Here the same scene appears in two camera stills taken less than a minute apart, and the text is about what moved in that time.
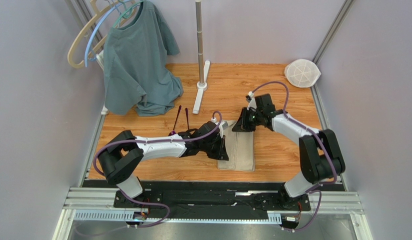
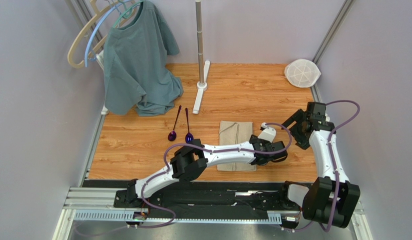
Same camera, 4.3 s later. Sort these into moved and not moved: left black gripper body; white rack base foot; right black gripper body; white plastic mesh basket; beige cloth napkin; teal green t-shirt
Moved: left black gripper body; right black gripper body
Not moved: beige cloth napkin; white rack base foot; white plastic mesh basket; teal green t-shirt
